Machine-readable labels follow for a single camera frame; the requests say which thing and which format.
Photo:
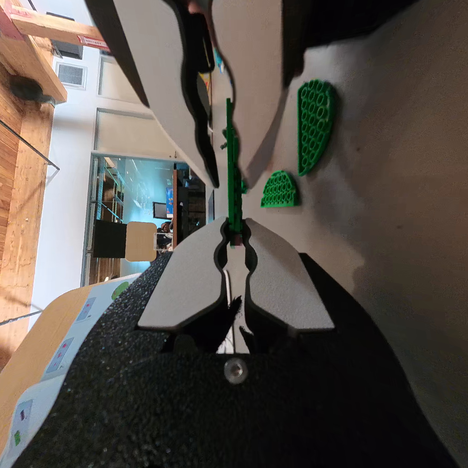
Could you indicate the black cabinet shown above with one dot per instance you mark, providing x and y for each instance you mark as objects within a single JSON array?
[{"x": 108, "y": 239}]

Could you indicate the wall air vent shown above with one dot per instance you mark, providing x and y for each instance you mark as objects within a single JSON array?
[{"x": 71, "y": 74}]

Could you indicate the tan chair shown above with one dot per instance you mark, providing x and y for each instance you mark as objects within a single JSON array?
[{"x": 140, "y": 241}]

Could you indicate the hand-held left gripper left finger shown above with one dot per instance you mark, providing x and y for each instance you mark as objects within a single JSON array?
[{"x": 182, "y": 285}]

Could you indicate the green half-round lego plate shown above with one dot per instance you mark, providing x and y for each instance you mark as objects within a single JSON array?
[
  {"x": 279, "y": 190},
  {"x": 314, "y": 124}
]

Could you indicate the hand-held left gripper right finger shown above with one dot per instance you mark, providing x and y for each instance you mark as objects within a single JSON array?
[{"x": 289, "y": 289}]

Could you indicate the small dark monitor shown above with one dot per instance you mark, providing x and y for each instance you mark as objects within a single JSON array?
[{"x": 159, "y": 210}]

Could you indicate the green lego assembly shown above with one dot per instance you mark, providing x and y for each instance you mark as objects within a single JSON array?
[{"x": 231, "y": 164}]

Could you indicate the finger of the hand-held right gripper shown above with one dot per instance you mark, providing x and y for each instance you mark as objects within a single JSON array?
[
  {"x": 161, "y": 84},
  {"x": 256, "y": 73}
]

